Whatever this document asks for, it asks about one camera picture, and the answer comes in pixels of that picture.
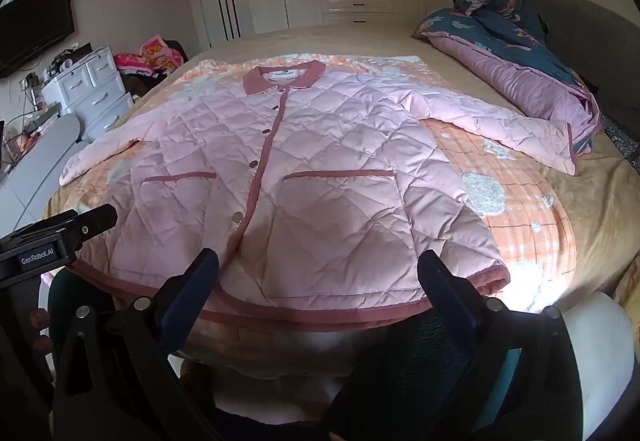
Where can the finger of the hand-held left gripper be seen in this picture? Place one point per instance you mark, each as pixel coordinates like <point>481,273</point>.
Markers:
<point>92,221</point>

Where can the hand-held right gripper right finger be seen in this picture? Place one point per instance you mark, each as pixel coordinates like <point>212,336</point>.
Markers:
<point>447,296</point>

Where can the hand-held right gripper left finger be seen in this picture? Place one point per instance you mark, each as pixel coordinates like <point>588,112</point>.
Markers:
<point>190,293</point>

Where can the pink quilted jacket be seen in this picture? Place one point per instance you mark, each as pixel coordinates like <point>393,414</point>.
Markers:
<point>325,146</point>

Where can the dark clothes pile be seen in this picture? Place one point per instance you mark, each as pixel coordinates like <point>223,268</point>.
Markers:
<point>142,83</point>

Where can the person's left hand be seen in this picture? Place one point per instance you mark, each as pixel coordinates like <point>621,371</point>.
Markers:
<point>41,321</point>

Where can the person's dark pants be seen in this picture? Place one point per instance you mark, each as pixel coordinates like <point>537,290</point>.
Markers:
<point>440,371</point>

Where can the white curved desk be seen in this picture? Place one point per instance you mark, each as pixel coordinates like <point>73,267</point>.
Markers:
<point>45,156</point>

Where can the orange plaid fleece blanket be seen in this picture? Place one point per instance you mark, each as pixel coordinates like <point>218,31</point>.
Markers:
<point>520,221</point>

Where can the desk clutter pile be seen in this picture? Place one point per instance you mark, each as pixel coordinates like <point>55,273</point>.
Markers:
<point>30,116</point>

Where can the white plastic drawer unit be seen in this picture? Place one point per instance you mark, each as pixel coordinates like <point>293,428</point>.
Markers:
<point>95,91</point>

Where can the white rounded object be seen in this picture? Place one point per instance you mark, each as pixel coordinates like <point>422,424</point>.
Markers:
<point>600,351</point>

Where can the pink printed cartoon blanket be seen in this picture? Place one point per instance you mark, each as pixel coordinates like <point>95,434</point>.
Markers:
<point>155,53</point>

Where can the dark patterned pillow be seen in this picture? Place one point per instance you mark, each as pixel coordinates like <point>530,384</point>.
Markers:
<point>622,138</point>

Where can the blue floral pink duvet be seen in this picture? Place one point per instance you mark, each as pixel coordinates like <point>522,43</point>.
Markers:
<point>505,41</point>

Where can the bed with beige sheet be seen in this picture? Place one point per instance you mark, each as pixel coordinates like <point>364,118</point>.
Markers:
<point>350,38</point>

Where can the grey upholstered headboard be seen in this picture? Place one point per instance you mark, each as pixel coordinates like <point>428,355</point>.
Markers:
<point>590,21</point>

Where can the black wall television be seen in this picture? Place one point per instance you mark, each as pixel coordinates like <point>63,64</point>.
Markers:
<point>35,33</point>

